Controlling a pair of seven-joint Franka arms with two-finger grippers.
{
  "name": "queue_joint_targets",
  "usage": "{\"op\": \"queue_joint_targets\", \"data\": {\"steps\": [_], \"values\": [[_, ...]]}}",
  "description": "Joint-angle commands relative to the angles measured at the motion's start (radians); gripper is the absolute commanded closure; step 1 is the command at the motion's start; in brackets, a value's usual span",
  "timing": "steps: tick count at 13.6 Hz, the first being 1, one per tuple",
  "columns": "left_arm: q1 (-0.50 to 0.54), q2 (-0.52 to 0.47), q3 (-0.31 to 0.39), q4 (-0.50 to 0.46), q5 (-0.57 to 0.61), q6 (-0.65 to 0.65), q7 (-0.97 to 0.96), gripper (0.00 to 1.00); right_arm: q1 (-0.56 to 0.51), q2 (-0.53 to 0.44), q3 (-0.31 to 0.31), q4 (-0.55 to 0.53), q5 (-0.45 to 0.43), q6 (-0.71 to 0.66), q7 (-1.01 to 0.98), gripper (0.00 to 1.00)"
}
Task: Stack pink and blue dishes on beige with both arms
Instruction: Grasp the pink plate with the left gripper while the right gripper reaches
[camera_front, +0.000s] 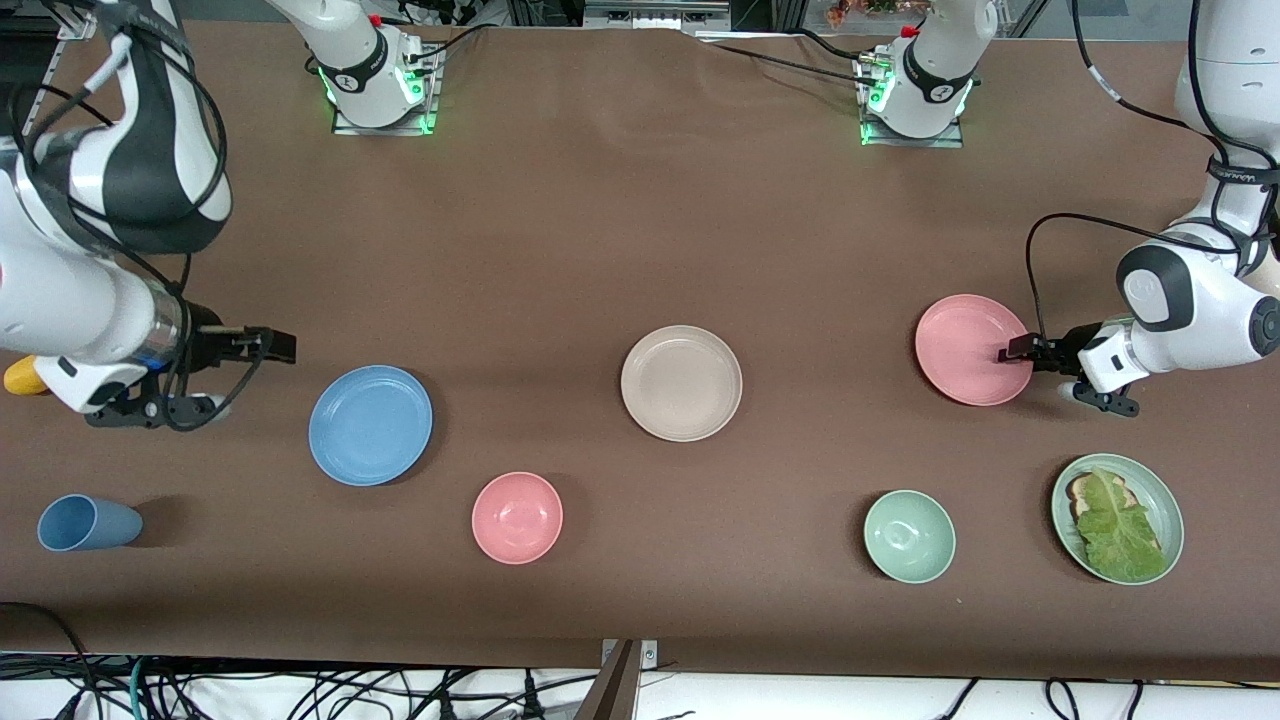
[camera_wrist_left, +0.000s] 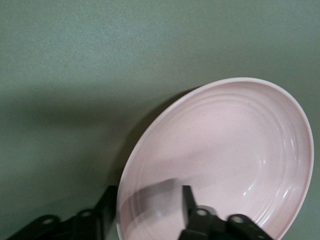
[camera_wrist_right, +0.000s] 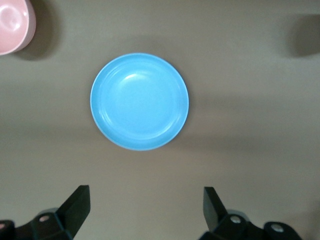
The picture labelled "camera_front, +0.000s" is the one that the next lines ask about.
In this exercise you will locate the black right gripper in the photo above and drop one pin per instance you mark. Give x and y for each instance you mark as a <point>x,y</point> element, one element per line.
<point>208,344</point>

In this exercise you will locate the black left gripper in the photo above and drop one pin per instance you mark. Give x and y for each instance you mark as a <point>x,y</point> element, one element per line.
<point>1066,346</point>

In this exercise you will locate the pink plate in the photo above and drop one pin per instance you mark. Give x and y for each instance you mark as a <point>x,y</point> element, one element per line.
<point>965,350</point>

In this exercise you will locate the blue plate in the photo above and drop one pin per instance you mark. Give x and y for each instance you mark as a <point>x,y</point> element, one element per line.
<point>370,425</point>

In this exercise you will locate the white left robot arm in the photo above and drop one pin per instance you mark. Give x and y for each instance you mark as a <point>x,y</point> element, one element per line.
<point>1200,310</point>

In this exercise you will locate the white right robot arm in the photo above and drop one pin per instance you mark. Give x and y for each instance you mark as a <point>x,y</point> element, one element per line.
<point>60,300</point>

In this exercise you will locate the toast slice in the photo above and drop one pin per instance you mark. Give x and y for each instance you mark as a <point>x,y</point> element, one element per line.
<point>1080,492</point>

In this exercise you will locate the green plate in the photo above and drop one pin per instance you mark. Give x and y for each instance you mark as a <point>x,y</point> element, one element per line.
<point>1165,500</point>

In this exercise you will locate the green lettuce leaf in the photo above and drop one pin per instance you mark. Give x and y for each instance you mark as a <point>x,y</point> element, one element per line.
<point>1120,535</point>

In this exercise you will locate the green bowl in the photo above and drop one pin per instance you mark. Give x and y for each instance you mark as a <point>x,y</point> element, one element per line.
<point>909,536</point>

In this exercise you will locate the yellow mango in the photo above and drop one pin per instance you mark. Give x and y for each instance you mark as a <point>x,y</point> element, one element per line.
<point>20,378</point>

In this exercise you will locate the blue cup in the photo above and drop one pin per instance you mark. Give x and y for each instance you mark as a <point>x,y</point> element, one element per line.
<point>85,523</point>

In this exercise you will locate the pink bowl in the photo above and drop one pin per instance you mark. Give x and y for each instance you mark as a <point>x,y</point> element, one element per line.
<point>517,517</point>

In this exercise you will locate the beige plate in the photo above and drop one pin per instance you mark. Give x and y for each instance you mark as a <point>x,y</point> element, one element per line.
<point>680,383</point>

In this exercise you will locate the dark brown beam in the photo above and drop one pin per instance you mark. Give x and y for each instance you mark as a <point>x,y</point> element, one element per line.
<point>610,695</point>

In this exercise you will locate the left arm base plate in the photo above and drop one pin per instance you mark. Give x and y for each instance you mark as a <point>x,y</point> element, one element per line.
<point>945,140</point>

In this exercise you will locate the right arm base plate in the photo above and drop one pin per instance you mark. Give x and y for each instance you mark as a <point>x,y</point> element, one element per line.
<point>432,100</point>

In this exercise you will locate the silver aluminium frame profile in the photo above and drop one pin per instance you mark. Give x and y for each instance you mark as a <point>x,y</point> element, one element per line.
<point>78,22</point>

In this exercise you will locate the silver metal bracket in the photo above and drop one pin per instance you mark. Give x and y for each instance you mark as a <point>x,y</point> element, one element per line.
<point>650,652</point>

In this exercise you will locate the grey metal frame rail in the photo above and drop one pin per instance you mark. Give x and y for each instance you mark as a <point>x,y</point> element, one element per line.
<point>650,12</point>

